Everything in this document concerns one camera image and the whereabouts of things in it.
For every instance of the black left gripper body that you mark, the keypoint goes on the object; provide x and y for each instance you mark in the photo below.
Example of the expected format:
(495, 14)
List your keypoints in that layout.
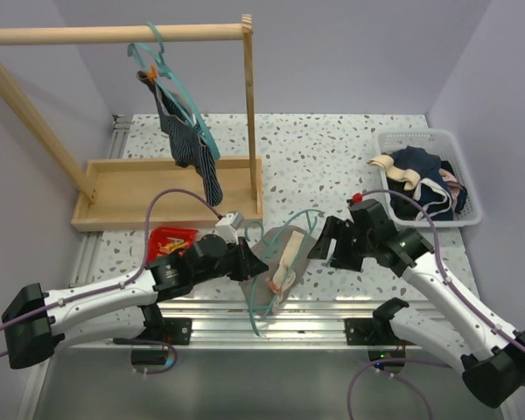
(234, 262)

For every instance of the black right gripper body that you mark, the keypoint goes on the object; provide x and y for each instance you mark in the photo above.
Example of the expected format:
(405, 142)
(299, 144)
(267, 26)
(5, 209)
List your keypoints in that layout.
(352, 247)

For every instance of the pink clothespin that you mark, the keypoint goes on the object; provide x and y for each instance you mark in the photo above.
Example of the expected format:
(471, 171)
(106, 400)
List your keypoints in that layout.
(276, 285)

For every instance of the beige grey underwear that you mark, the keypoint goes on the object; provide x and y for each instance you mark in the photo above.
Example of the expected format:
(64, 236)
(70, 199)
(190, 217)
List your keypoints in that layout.
(288, 258)

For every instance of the teal hanger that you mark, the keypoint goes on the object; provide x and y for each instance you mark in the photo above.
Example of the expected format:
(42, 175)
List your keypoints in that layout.
(308, 220)
(168, 82)

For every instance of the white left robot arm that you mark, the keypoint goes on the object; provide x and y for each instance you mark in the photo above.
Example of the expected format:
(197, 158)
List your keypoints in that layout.
(39, 323)

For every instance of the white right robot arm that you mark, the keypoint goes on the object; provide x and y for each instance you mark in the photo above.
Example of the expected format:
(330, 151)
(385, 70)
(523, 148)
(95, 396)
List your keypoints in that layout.
(487, 351)

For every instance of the navy striped underwear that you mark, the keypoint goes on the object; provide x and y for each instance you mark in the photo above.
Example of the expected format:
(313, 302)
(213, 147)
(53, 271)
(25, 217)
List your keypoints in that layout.
(187, 146)

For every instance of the teal hanger on rack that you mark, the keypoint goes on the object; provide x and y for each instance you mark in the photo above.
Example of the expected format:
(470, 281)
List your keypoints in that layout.
(168, 82)

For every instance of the clothespins in red bin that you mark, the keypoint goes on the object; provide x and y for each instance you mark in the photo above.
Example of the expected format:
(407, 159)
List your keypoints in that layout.
(168, 245)

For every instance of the red clothespin bin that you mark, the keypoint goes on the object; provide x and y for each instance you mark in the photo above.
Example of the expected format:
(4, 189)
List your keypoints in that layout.
(158, 233)

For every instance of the pile of clothes in basket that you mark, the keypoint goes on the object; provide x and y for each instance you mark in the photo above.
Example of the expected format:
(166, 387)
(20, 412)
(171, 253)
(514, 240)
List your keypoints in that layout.
(413, 173)

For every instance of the wooden clothes rack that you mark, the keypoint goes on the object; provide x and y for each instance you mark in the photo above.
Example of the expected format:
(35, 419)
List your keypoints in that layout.
(114, 192)

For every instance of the white laundry basket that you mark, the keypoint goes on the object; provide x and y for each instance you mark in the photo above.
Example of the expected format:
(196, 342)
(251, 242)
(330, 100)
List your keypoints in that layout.
(443, 144)

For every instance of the orange clothespin on rack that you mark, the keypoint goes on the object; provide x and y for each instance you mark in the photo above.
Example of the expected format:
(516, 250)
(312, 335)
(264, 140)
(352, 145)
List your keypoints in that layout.
(152, 74)

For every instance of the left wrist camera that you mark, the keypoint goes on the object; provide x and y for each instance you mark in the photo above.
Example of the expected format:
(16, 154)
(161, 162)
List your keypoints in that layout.
(228, 225)

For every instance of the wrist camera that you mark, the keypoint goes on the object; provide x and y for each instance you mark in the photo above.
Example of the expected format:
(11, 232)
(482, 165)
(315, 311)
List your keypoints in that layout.
(355, 199)
(228, 225)

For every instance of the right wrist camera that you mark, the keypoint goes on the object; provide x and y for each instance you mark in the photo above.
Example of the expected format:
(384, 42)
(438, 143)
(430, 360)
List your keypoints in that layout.
(355, 199)

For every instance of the aluminium table rail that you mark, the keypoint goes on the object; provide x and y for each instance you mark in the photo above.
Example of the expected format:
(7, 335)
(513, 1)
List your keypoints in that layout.
(313, 314)

